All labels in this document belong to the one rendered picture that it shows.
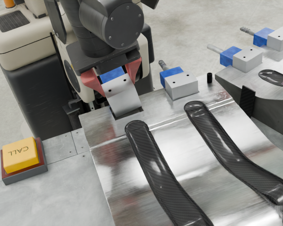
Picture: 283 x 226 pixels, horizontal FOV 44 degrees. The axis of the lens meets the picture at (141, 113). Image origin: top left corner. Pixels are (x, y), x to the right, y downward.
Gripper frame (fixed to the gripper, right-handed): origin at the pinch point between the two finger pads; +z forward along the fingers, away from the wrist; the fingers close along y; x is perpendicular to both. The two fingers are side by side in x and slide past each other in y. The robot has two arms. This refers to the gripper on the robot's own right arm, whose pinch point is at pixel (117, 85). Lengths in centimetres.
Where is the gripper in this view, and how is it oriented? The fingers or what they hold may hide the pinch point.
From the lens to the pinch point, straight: 60.3
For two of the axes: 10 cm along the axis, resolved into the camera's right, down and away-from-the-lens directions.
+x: -3.5, -6.8, 6.4
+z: 2.2, 6.1, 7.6
